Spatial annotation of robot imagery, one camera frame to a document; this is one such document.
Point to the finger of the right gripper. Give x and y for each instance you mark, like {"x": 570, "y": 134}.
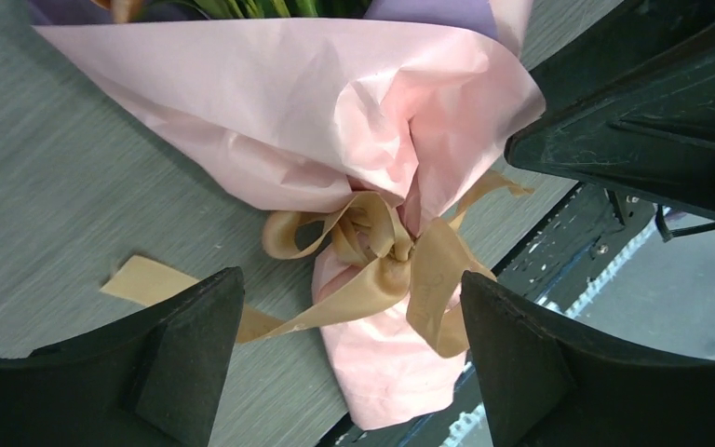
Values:
{"x": 630, "y": 106}

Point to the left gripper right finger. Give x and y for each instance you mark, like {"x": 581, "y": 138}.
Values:
{"x": 548, "y": 380}

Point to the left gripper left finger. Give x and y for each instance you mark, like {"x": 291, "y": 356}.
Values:
{"x": 153, "y": 378}

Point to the tan ribbon bow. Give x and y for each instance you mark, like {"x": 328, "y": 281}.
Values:
{"x": 392, "y": 266}

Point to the pink flower bouquet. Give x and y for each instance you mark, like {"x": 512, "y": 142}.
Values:
{"x": 299, "y": 105}

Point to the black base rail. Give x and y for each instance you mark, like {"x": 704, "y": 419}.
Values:
{"x": 561, "y": 264}

